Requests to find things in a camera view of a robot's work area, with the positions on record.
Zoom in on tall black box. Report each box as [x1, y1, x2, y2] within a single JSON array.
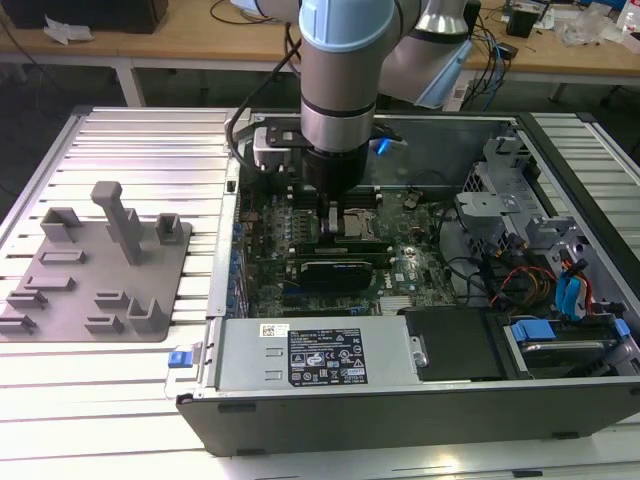
[[464, 0, 482, 36]]

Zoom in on crumpled white paper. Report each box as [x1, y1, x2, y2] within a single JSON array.
[[43, 13, 95, 46]]

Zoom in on metal CPU socket cover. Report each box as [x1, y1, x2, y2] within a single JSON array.
[[343, 205, 382, 245]]

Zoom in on black camera cable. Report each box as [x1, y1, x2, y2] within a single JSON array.
[[223, 22, 305, 171]]

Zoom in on grey plastic parts rack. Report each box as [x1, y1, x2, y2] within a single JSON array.
[[0, 180, 194, 344]]

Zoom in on blue flat wire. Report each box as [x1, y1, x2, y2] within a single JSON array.
[[553, 269, 592, 322]]

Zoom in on red and orange wire bundle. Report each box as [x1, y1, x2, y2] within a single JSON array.
[[490, 266, 557, 307]]

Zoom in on large black box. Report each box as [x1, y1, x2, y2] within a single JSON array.
[[8, 0, 169, 35]]

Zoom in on small silver heatsink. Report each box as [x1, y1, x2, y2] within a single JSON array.
[[379, 295, 417, 316]]

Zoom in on black graphics card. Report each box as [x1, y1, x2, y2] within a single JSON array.
[[297, 258, 375, 292]]

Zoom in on green motherboard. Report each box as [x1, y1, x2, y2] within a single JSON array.
[[234, 183, 461, 319]]

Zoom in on grey power supply with label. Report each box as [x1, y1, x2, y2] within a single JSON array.
[[213, 318, 420, 394]]

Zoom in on hard disk in blue carrier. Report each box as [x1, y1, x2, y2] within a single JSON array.
[[503, 319, 619, 379]]

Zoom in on black drive bay cover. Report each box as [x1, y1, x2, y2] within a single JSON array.
[[398, 308, 504, 384]]

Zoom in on black open PC case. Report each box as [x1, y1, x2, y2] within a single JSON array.
[[175, 107, 640, 459]]

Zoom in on clear plastic bags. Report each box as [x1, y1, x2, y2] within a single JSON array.
[[557, 7, 626, 49]]

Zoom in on wooden desk white frame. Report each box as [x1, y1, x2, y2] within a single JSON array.
[[0, 0, 640, 110]]

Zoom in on grey metal drive cage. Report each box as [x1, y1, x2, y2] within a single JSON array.
[[453, 133, 547, 262]]

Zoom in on silver CPU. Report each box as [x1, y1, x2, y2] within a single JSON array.
[[344, 213, 369, 238]]

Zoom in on thin blue cable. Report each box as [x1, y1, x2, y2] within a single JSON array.
[[485, 29, 507, 110]]

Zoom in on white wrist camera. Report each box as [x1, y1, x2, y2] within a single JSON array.
[[251, 126, 307, 175]]

